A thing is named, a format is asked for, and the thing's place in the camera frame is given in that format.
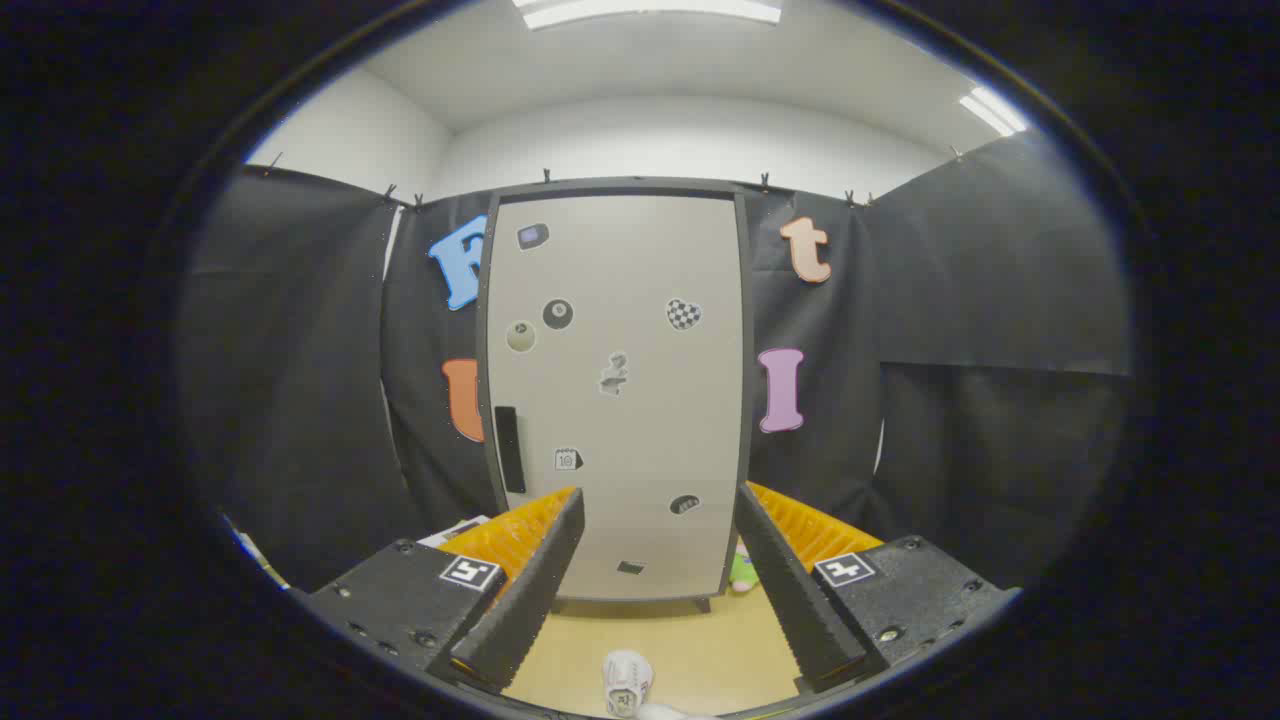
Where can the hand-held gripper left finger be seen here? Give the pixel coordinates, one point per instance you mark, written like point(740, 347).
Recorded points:
point(530, 600)

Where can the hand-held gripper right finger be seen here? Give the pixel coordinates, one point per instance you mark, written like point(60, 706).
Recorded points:
point(790, 600)

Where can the white shoe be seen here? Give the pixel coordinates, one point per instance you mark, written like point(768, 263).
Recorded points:
point(625, 680)

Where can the grey shoe cabinet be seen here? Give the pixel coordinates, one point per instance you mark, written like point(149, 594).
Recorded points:
point(482, 300)

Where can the green and pink plush toy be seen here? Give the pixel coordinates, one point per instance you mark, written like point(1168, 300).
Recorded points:
point(742, 572)

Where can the stack of books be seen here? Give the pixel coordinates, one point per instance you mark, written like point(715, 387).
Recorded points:
point(455, 530)

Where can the white side table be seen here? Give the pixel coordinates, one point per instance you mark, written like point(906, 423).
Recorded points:
point(255, 555)

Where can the black backdrop cloth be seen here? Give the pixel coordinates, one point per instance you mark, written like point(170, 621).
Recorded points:
point(950, 300)

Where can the small ceiling light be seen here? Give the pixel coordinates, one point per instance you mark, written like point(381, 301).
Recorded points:
point(992, 110)

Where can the long ceiling light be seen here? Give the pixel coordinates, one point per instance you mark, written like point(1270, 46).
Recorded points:
point(650, 10)

